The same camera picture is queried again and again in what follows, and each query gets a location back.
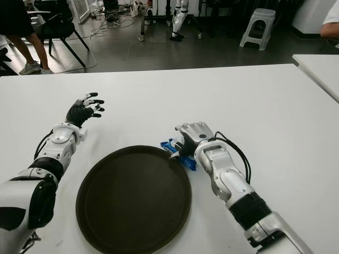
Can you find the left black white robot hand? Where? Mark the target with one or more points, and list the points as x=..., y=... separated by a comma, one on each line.
x=78, y=113

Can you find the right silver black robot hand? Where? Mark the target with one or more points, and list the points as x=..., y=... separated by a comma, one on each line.
x=197, y=132

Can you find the blue Oreo packet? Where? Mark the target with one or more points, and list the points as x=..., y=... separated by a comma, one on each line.
x=167, y=145

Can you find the dark brown round tray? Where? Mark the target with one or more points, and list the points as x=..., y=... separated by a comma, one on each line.
x=132, y=201

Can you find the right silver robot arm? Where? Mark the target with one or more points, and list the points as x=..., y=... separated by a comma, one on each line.
x=227, y=180

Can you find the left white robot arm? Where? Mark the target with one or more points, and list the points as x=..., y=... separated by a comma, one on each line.
x=59, y=140

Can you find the black chair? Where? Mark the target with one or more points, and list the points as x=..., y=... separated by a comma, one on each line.
x=58, y=29

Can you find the white framed glass panel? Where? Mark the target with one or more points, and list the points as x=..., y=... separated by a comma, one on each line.
x=83, y=9

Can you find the white humanoid robot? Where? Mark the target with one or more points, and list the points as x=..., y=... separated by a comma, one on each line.
x=177, y=19

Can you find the standing person in black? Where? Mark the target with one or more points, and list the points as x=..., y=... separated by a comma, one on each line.
x=16, y=16

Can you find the white bag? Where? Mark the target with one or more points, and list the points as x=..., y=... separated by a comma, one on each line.
x=134, y=10

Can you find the white plastic stool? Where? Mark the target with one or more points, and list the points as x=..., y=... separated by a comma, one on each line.
x=262, y=13

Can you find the white side table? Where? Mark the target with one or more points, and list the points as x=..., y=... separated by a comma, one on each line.
x=320, y=68

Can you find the white cabinet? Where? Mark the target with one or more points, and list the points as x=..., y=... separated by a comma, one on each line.
x=310, y=16

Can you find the person in white shirt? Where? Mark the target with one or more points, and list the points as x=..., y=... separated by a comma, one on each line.
x=331, y=23

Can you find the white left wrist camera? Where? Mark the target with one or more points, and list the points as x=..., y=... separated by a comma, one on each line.
x=83, y=134

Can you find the black wheeled frame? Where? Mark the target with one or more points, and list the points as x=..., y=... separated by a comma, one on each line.
x=142, y=21

